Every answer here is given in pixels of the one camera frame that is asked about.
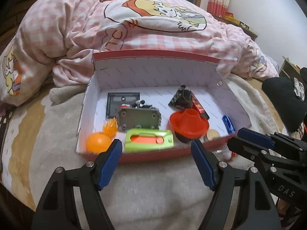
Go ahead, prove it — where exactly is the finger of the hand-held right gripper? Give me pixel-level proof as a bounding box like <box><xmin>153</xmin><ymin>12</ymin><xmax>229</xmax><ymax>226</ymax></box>
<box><xmin>237</xmin><ymin>127</ymin><xmax>307</xmax><ymax>150</ymax></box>
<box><xmin>227</xmin><ymin>136</ymin><xmax>272</xmax><ymax>169</ymax></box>

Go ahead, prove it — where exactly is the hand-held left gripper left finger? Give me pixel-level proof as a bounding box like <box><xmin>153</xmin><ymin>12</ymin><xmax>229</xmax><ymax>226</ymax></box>
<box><xmin>31</xmin><ymin>138</ymin><xmax>123</xmax><ymax>230</ymax></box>

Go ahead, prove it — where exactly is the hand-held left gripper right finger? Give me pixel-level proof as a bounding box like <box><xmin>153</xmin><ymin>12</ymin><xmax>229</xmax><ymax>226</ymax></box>
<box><xmin>191</xmin><ymin>139</ymin><xmax>282</xmax><ymax>230</ymax></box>

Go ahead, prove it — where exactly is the clear bottle with red label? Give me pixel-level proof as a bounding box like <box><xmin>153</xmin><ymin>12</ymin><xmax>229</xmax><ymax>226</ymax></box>
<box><xmin>214</xmin><ymin>149</ymin><xmax>237</xmax><ymax>160</ymax></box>

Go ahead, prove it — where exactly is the orange ball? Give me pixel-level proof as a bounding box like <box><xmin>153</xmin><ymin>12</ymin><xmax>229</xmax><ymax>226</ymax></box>
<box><xmin>86</xmin><ymin>132</ymin><xmax>113</xmax><ymax>153</ymax></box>

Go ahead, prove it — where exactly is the blue plastic clip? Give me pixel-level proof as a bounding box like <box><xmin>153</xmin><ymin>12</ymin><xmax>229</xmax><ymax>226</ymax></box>
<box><xmin>222</xmin><ymin>115</ymin><xmax>235</xmax><ymax>135</ymax></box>

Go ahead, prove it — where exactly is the beige round wooden disc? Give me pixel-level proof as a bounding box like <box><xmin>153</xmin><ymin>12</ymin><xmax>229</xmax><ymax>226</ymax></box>
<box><xmin>204</xmin><ymin>129</ymin><xmax>220</xmax><ymax>142</ymax></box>

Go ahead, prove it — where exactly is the black tape roll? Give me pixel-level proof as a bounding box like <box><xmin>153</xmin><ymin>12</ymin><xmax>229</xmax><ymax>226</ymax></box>
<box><xmin>175</xmin><ymin>132</ymin><xmax>193</xmax><ymax>145</ymax></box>

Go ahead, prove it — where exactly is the orange translucent flame piece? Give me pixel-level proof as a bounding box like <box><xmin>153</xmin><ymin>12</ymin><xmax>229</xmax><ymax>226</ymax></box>
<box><xmin>103</xmin><ymin>117</ymin><xmax>118</xmax><ymax>139</ymax></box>

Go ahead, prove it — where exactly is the green toy box cutter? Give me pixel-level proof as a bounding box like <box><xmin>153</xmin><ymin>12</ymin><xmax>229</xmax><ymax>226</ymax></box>
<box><xmin>125</xmin><ymin>128</ymin><xmax>174</xmax><ymax>152</ymax></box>

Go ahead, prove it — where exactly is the red plastic funnel disc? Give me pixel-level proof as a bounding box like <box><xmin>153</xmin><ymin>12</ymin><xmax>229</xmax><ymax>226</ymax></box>
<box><xmin>169</xmin><ymin>108</ymin><xmax>210</xmax><ymax>139</ymax></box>

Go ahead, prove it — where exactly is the smoky translucent plastic panel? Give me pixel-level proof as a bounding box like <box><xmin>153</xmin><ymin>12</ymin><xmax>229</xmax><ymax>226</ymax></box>
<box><xmin>117</xmin><ymin>108</ymin><xmax>162</xmax><ymax>133</ymax></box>

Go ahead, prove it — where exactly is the red tube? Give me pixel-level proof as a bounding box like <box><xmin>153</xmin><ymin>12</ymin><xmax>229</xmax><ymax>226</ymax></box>
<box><xmin>191</xmin><ymin>93</ymin><xmax>210</xmax><ymax>119</ymax></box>

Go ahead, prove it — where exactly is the grey plastic plate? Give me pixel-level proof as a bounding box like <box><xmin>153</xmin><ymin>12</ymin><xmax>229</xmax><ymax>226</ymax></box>
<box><xmin>106</xmin><ymin>92</ymin><xmax>141</xmax><ymax>119</ymax></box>

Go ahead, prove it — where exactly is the black white toy figure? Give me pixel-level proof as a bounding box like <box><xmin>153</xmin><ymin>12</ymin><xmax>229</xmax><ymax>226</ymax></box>
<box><xmin>120</xmin><ymin>99</ymin><xmax>153</xmax><ymax>110</ymax></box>

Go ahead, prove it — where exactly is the black patterned pouch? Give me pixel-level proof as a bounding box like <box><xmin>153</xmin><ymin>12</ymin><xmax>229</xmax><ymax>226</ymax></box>
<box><xmin>168</xmin><ymin>84</ymin><xmax>194</xmax><ymax>109</ymax></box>

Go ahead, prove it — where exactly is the red cardboard box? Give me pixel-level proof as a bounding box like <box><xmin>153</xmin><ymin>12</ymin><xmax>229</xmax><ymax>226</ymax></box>
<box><xmin>76</xmin><ymin>50</ymin><xmax>252</xmax><ymax>164</ymax></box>

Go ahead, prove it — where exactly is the person's patterned clothing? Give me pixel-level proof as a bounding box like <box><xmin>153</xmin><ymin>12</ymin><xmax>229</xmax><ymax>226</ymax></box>
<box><xmin>276</xmin><ymin>196</ymin><xmax>305</xmax><ymax>222</ymax></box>

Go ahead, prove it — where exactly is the black garment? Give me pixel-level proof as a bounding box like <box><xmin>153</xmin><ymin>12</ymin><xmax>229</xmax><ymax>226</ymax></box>
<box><xmin>261</xmin><ymin>67</ymin><xmax>307</xmax><ymax>133</ymax></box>

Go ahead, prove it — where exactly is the black white patterned cloth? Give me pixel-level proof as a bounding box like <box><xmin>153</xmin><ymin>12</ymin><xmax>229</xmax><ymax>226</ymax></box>
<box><xmin>293</xmin><ymin>78</ymin><xmax>305</xmax><ymax>100</ymax></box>

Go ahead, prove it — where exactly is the light wooden shelf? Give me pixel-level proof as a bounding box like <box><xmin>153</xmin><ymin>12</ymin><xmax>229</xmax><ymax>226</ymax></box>
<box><xmin>278</xmin><ymin>56</ymin><xmax>303</xmax><ymax>78</ymax></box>

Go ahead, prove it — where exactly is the wooden bedside cabinet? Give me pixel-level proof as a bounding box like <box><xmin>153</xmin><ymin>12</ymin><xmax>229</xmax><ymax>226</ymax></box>
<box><xmin>213</xmin><ymin>14</ymin><xmax>258</xmax><ymax>41</ymax></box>

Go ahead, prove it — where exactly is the pink checked cartoon quilt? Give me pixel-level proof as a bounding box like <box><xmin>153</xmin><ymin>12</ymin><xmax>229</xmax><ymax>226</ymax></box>
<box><xmin>0</xmin><ymin>0</ymin><xmax>280</xmax><ymax>107</ymax></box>

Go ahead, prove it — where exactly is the wooden headboard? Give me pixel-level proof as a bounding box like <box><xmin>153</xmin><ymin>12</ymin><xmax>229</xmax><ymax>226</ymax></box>
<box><xmin>0</xmin><ymin>0</ymin><xmax>55</xmax><ymax>51</ymax></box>

